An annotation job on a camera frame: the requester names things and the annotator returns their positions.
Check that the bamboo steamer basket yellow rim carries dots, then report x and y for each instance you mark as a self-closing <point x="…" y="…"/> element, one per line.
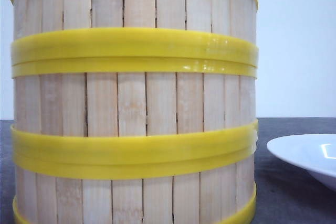
<point x="151" y="110"/>

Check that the white ceramic plate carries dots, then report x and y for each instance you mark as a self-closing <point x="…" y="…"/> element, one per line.
<point x="313" y="152"/>

